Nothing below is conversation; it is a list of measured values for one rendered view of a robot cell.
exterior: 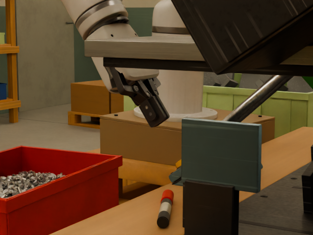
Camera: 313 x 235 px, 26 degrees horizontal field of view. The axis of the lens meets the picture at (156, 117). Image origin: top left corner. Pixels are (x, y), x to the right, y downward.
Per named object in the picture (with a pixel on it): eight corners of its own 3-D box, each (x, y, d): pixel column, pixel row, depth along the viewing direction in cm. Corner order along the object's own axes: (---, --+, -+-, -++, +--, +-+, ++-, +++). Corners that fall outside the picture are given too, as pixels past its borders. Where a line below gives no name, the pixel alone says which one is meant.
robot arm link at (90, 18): (98, 28, 116) (106, 43, 115) (65, 29, 108) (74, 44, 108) (132, -1, 111) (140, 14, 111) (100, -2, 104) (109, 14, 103)
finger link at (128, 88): (106, 50, 107) (132, 68, 110) (105, 84, 101) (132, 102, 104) (112, 46, 106) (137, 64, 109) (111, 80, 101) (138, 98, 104)
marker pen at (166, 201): (169, 229, 82) (169, 216, 82) (156, 228, 82) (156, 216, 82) (173, 200, 95) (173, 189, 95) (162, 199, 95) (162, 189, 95)
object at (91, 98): (67, 124, 718) (66, 83, 712) (117, 115, 782) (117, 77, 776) (157, 137, 646) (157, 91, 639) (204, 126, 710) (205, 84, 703)
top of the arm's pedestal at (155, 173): (76, 170, 152) (76, 153, 152) (158, 148, 178) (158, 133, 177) (197, 192, 134) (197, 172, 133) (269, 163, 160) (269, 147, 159)
